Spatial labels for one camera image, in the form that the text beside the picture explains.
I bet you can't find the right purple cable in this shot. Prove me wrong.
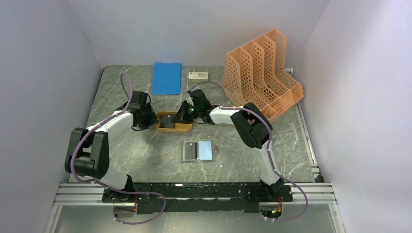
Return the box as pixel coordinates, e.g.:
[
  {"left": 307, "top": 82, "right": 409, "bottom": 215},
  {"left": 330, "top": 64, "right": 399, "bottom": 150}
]
[{"left": 187, "top": 81, "right": 309, "bottom": 223}]

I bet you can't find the grey card holder wallet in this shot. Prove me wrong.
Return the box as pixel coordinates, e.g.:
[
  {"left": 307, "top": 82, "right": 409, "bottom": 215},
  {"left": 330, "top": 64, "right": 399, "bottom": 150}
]
[{"left": 181, "top": 140, "right": 216, "bottom": 163}]

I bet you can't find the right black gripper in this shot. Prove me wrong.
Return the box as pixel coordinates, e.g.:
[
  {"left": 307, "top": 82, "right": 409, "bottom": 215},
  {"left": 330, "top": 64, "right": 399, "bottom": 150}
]
[{"left": 172, "top": 100, "right": 202, "bottom": 124}]

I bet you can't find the orange oval tray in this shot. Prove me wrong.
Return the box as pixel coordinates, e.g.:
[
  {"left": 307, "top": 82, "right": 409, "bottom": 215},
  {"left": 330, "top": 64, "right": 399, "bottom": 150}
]
[{"left": 155, "top": 111, "right": 193, "bottom": 133}]

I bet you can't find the blue notebook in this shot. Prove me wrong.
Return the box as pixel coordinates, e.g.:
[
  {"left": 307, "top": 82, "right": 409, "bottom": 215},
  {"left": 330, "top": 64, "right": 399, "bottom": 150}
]
[{"left": 152, "top": 63, "right": 182, "bottom": 95}]

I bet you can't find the small red white box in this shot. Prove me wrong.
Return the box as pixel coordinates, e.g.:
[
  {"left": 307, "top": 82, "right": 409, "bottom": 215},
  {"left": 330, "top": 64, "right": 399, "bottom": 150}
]
[{"left": 188, "top": 71, "right": 209, "bottom": 83}]

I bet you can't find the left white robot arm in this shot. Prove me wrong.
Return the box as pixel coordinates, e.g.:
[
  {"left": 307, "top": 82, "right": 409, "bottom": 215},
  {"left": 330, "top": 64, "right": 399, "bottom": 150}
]
[{"left": 65, "top": 91, "right": 159, "bottom": 202}]

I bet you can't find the black VIP card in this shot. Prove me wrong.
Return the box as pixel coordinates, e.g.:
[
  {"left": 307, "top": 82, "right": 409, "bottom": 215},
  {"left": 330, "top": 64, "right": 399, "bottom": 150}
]
[{"left": 183, "top": 142, "right": 197, "bottom": 161}]

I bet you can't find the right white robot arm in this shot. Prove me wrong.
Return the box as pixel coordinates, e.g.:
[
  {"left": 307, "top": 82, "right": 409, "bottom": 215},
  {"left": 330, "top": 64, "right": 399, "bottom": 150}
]
[{"left": 171, "top": 89, "right": 284, "bottom": 201}]

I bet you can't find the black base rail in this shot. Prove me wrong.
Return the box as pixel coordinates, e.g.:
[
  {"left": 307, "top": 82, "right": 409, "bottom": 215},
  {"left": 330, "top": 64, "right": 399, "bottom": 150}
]
[{"left": 102, "top": 182, "right": 293, "bottom": 214}]

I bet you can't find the orange mesh file organizer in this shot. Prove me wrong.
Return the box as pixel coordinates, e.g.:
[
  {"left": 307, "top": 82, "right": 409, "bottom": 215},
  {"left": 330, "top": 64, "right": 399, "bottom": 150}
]
[{"left": 223, "top": 29, "right": 304, "bottom": 123}]

